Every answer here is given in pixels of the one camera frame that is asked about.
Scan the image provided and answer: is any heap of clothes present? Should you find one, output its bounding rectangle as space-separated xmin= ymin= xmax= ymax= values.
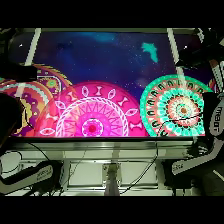
xmin=208 ymin=59 xmax=224 ymax=94

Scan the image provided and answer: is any silver frame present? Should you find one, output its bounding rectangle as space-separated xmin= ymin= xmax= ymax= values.
xmin=0 ymin=136 xmax=224 ymax=197

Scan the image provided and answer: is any black cable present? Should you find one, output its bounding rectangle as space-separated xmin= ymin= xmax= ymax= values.
xmin=0 ymin=142 xmax=54 ymax=176
xmin=119 ymin=139 xmax=160 ymax=196

